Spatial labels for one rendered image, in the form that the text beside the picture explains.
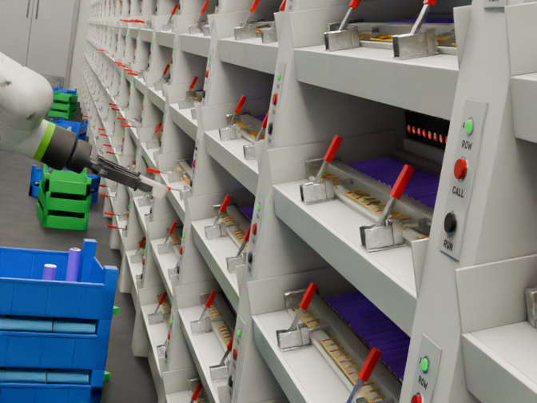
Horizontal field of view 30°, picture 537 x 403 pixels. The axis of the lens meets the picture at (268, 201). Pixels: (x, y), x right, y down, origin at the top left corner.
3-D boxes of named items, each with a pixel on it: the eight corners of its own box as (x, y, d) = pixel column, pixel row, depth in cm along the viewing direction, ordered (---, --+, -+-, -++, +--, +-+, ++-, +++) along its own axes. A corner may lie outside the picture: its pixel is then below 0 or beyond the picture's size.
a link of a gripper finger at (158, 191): (141, 176, 234) (141, 177, 233) (168, 188, 236) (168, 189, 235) (135, 188, 235) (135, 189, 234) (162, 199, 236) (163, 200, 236)
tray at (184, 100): (200, 146, 220) (191, 84, 217) (171, 120, 279) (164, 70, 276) (290, 132, 224) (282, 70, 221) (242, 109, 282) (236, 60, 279)
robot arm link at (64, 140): (57, 125, 223) (57, 117, 232) (36, 171, 225) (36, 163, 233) (82, 135, 225) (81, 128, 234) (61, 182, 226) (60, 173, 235)
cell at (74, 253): (65, 287, 165) (70, 249, 164) (64, 284, 167) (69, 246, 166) (77, 288, 166) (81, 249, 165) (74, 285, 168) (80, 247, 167)
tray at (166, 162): (188, 233, 223) (181, 191, 221) (161, 188, 281) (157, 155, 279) (276, 217, 226) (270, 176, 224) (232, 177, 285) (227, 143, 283)
